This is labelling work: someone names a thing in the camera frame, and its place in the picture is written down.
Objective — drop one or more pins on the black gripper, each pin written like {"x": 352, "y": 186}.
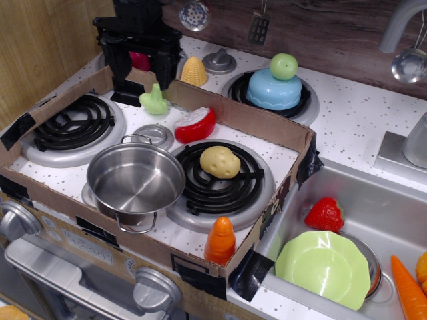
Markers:
{"x": 139, "y": 26}

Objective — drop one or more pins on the green toy broccoli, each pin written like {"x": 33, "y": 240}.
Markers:
{"x": 153, "y": 102}

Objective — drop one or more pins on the stainless steel pot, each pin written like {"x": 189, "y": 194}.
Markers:
{"x": 132, "y": 182}

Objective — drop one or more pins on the dark red toy eggplant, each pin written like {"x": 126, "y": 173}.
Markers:
{"x": 140, "y": 61}

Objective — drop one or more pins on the yellow toy corn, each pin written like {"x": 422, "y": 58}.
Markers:
{"x": 194, "y": 72}

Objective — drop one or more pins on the hanging metal skimmer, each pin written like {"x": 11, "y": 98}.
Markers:
{"x": 194, "y": 15}

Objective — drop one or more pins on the silver centre stove knob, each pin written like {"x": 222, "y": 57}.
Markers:
{"x": 154, "y": 134}

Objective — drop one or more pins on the silver stove knob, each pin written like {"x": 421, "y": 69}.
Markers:
{"x": 154, "y": 134}
{"x": 219, "y": 63}

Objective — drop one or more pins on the silver back stove knob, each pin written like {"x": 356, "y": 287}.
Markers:
{"x": 219, "y": 63}

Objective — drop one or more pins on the red white toy cheese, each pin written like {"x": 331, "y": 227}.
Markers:
{"x": 197, "y": 125}

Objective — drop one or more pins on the front left black burner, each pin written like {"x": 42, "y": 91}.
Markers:
{"x": 73, "y": 136}

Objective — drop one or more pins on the brown cardboard fence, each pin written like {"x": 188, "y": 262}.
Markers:
{"x": 261, "y": 126}

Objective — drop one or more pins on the hanging metal spatula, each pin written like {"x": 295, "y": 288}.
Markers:
{"x": 259, "y": 25}

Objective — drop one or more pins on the light blue toy bowl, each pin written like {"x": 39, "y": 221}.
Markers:
{"x": 267, "y": 92}

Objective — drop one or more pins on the yellow toy potato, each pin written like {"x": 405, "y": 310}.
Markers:
{"x": 220, "y": 162}

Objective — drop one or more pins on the green toy apple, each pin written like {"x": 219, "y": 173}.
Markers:
{"x": 283, "y": 66}

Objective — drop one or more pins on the back right black burner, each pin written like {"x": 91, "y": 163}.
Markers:
{"x": 305, "y": 112}

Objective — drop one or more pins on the front right black burner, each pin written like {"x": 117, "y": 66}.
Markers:
{"x": 206, "y": 198}

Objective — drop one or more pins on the orange toy carrot bottle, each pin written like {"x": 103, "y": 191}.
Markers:
{"x": 221, "y": 242}

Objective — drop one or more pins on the silver left oven knob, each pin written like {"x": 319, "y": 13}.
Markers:
{"x": 18, "y": 221}

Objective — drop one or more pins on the silver oven knob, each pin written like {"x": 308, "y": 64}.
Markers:
{"x": 18, "y": 221}
{"x": 154, "y": 292}

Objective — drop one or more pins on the silver right oven knob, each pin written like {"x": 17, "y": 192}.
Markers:
{"x": 154, "y": 292}

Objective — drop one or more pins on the red toy strawberry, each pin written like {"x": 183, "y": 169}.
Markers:
{"x": 326, "y": 215}

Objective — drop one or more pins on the hanging metal ladle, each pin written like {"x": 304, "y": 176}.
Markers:
{"x": 409, "y": 66}

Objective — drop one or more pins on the light green toy plate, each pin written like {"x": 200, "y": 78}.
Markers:
{"x": 326, "y": 264}

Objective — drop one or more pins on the grey toy faucet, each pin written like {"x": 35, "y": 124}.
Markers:
{"x": 400, "y": 155}

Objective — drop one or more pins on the orange toy at corner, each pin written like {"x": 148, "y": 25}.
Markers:
{"x": 10, "y": 312}

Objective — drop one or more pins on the silver sink basin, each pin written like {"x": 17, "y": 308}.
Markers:
{"x": 388, "y": 217}

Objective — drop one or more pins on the metal bowl under plate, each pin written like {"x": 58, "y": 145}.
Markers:
{"x": 374, "y": 266}

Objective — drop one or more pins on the orange toy pepper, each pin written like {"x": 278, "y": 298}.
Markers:
{"x": 421, "y": 271}

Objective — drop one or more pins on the orange toy carrot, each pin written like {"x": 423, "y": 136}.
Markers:
{"x": 411, "y": 296}

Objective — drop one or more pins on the silver oven door handle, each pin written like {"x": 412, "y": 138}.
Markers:
{"x": 65, "y": 278}

